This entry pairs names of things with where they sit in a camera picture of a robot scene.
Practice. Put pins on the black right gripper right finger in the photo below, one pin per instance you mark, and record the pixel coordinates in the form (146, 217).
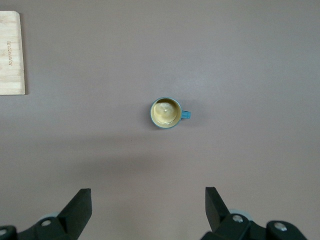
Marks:
(217, 215)

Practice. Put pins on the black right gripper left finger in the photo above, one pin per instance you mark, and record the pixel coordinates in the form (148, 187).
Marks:
(75, 212)

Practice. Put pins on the teal cup yellow inside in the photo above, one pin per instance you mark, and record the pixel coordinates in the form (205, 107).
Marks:
(165, 112)

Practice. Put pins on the bamboo cutting board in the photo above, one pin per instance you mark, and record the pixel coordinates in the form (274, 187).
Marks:
(11, 55)

